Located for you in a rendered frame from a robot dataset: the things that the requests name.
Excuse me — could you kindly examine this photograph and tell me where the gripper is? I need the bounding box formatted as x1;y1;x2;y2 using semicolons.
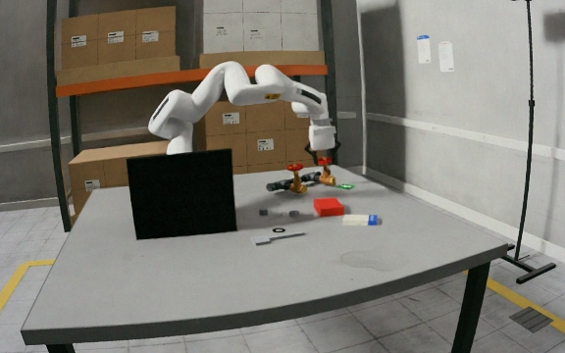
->
304;126;341;166

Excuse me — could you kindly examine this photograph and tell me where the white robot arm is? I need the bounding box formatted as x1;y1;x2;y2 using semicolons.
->
149;62;336;154

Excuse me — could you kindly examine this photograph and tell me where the red rectangular block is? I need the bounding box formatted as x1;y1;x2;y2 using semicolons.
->
314;198;343;218

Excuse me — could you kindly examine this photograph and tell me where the green square tag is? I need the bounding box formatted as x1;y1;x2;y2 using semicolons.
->
337;183;355;190

